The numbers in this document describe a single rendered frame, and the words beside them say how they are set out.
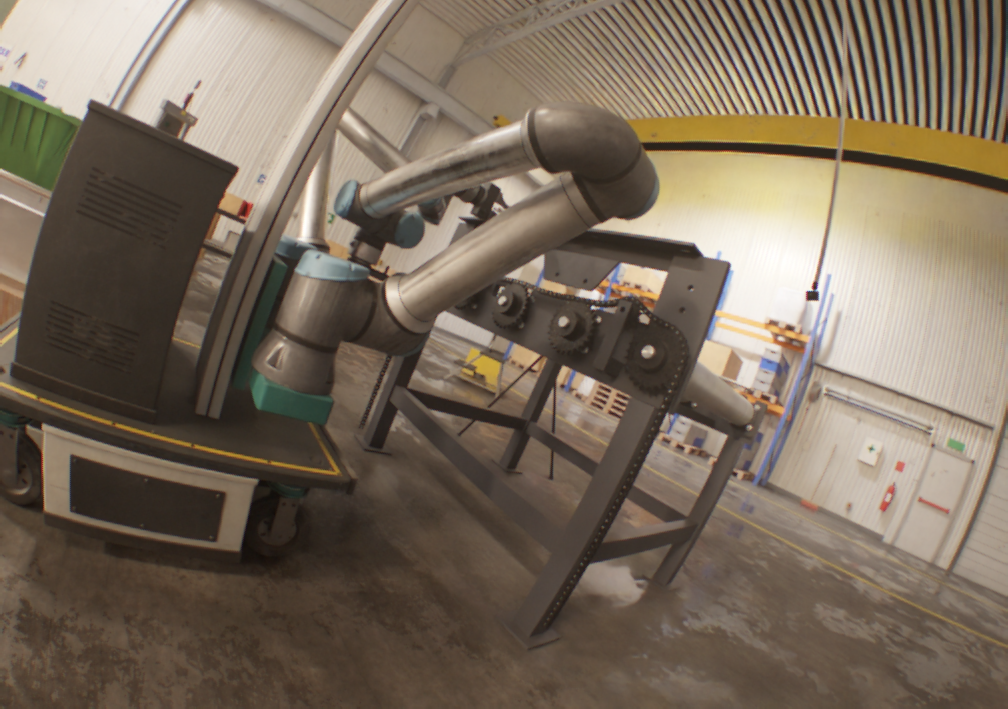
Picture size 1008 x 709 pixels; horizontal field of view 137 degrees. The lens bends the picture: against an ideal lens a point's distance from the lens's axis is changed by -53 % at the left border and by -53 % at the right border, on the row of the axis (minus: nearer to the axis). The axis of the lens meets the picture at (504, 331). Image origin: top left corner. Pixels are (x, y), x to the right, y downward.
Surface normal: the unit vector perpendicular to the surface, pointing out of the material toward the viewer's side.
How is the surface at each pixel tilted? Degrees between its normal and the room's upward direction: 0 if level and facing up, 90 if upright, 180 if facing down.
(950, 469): 90
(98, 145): 90
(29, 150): 106
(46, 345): 90
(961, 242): 90
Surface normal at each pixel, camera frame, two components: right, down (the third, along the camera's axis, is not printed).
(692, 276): -0.70, -0.31
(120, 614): 0.40, -0.91
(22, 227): 0.61, 0.26
